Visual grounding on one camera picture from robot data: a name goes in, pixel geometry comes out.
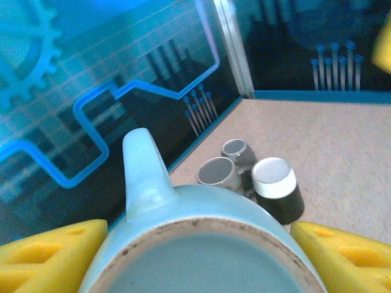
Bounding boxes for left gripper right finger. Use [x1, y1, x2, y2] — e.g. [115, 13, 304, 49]
[289, 221, 391, 293]

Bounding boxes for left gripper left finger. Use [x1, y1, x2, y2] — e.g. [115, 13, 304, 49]
[0, 219, 109, 293]

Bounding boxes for black mug white inside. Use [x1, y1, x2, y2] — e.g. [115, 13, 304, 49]
[250, 157, 305, 226]

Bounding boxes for light blue mug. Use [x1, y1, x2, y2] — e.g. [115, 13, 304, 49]
[78, 128, 329, 293]

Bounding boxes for dark grey mug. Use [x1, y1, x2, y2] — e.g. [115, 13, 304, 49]
[221, 139, 258, 167]

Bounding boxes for blue edged side rail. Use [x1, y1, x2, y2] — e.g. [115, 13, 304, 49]
[253, 90, 391, 104]

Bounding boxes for aluminium frame post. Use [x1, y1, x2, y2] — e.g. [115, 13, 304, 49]
[213, 0, 255, 99]

